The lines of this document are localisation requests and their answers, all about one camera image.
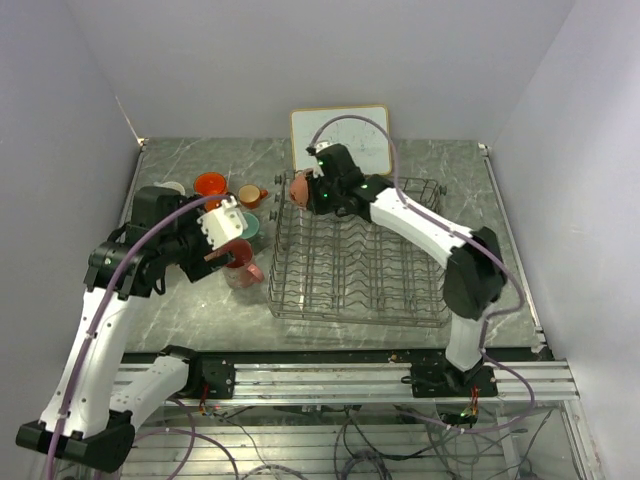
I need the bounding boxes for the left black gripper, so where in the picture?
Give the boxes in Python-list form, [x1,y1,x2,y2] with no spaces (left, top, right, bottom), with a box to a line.
[159,193,235,281]

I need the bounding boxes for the salmon pink mug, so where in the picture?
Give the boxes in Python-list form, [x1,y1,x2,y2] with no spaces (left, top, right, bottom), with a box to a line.
[289,168,314,210]

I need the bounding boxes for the dusty pink mug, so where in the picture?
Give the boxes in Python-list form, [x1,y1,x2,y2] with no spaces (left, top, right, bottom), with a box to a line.
[219,238,265,289]

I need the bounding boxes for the mint green cup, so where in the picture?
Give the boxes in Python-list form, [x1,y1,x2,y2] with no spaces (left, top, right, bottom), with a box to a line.
[241,212,264,242]

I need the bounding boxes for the light blue mug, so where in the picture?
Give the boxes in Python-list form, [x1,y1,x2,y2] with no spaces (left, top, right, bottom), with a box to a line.
[154,181,186,195]

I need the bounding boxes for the large orange mug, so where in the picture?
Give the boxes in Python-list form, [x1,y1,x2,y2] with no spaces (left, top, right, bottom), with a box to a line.
[193,172,228,201]

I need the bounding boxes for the small orange cup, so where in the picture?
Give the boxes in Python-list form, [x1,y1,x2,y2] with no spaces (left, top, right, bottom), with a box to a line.
[237,184,269,209]

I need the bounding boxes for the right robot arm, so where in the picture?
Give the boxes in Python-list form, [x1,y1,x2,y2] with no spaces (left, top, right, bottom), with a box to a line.
[290,142,507,396]

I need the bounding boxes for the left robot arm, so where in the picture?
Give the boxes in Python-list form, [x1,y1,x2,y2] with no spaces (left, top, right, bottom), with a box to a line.
[16,186,246,479]

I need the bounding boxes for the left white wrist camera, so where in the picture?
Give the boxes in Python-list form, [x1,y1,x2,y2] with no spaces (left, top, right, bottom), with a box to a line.
[197,197,248,250]

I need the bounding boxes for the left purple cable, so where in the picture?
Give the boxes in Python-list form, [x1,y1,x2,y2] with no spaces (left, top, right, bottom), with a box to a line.
[43,193,239,480]

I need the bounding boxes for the purple cable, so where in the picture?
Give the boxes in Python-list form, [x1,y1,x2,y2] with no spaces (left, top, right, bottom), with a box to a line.
[307,114,536,436]
[43,193,239,480]

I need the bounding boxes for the white whiteboard with wooden frame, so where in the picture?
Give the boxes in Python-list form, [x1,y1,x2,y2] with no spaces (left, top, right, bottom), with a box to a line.
[290,105,392,175]

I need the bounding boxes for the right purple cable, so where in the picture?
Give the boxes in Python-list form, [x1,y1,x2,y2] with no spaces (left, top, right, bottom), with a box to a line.
[307,114,536,436]

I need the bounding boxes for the grey wire dish rack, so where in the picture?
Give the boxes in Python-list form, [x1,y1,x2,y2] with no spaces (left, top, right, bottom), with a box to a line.
[267,171,451,328]

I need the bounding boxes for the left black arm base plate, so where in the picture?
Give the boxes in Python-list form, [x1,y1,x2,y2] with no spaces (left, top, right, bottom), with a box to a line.
[181,352,236,400]

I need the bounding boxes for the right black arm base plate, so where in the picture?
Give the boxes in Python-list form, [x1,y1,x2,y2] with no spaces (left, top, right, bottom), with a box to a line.
[401,360,498,398]

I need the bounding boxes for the tangled floor cables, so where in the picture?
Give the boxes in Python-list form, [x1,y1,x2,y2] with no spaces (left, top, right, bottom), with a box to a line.
[174,402,551,480]

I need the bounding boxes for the aluminium frame rail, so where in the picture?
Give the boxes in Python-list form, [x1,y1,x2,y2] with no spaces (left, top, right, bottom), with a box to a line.
[53,360,581,407]

